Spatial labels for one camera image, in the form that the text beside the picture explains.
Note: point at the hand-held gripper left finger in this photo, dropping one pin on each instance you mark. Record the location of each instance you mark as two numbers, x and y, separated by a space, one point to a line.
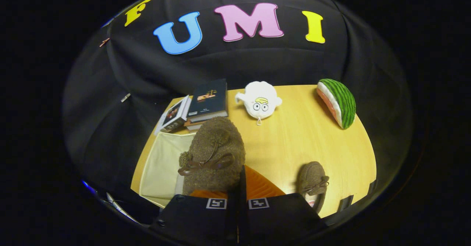
195 220

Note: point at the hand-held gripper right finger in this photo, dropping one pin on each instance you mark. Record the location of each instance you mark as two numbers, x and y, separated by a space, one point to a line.
283 218

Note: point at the brown fuzzy shoe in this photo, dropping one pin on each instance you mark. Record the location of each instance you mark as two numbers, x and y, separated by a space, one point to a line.
312 176
217 146

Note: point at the grey fabric storage box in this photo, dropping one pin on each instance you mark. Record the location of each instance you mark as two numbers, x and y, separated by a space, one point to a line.
162 165

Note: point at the brown cover book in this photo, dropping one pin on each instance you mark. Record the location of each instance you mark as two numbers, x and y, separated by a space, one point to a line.
193 128
192 123

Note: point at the white boxed book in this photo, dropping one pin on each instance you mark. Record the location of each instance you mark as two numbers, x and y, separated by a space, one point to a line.
174 115

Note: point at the white plush toy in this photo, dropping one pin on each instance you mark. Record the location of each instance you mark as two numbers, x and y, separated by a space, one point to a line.
259 98

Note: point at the dark hardcover book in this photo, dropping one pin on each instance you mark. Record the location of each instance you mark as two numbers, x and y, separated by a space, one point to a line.
209 98

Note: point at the watermelon slice plush toy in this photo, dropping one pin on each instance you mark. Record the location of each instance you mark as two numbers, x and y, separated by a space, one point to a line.
344 102

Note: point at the white clip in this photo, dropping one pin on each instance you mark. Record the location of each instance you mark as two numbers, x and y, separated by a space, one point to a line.
125 97

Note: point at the black backdrop cloth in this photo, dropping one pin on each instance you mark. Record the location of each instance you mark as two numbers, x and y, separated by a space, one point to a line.
294 62

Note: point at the pink clip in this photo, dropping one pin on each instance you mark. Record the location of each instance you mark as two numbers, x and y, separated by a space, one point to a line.
104 42

